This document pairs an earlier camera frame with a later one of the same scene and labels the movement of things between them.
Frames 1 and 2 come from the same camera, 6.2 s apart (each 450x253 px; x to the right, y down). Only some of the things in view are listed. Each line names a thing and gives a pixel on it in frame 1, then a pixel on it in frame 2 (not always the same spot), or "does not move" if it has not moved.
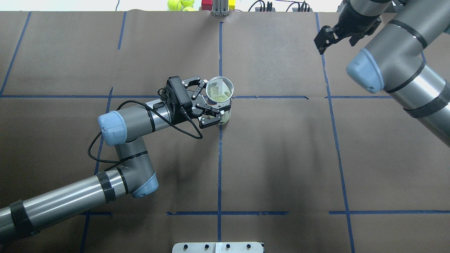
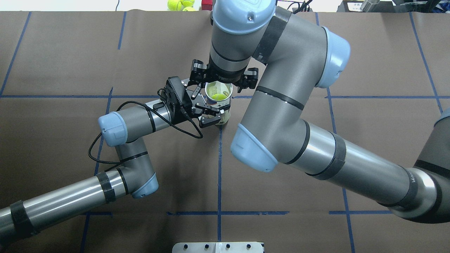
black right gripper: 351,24 → 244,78
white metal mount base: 226,247 does not move
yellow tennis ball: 220,98 does not move
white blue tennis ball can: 219,91 does not move
